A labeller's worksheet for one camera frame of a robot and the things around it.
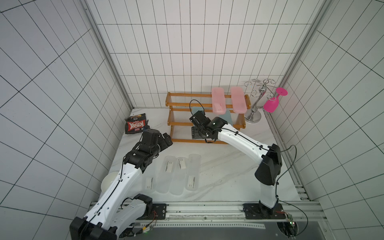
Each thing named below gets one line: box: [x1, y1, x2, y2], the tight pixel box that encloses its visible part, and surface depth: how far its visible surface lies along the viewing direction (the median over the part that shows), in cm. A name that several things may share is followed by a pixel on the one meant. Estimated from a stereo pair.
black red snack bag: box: [124, 113, 147, 134], surface depth 109 cm
